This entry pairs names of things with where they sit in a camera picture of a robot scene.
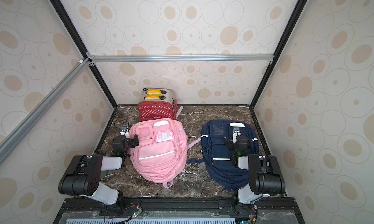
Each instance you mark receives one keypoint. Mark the navy blue backpack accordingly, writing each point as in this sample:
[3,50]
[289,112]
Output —
[217,157]

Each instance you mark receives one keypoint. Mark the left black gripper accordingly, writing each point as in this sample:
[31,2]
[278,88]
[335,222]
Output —
[132,143]

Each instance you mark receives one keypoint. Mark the yellow toast slice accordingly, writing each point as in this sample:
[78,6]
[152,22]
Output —
[155,92]
[152,98]

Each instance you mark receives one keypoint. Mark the black corner post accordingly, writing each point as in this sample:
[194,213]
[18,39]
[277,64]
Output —
[74,34]
[295,15]

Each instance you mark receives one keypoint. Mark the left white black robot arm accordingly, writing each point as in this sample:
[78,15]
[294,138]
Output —
[82,177]

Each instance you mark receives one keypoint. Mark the horizontal aluminium frame bar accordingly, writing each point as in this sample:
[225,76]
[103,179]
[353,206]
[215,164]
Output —
[183,58]

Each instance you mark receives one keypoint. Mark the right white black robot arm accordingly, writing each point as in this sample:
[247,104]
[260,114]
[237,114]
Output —
[264,175]

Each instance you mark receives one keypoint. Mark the red polka dot toaster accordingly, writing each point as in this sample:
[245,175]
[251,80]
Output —
[164,108]

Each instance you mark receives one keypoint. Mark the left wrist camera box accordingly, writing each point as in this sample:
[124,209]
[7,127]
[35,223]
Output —
[123,131]

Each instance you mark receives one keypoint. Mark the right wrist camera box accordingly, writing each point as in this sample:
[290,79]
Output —
[236,132]

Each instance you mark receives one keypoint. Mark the left yellow toast slice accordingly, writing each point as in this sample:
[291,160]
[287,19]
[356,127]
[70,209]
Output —
[155,92]

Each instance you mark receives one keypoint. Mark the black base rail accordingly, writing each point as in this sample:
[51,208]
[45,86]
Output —
[279,210]

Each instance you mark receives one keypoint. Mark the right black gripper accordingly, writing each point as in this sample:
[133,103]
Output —
[238,140]

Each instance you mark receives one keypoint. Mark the pink backpack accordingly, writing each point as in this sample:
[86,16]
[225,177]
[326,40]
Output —
[161,153]

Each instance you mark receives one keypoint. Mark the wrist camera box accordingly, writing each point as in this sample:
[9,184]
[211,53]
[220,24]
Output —
[123,131]
[236,132]

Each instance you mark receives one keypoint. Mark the black left corner post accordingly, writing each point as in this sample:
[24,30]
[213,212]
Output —
[74,34]

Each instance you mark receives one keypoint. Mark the black right corner post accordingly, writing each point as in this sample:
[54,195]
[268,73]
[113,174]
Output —
[295,15]

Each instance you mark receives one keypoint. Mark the diagonal aluminium frame bar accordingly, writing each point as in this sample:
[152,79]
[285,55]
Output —
[22,129]

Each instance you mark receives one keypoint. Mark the right yellow toast slice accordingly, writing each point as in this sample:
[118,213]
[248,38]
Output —
[152,98]

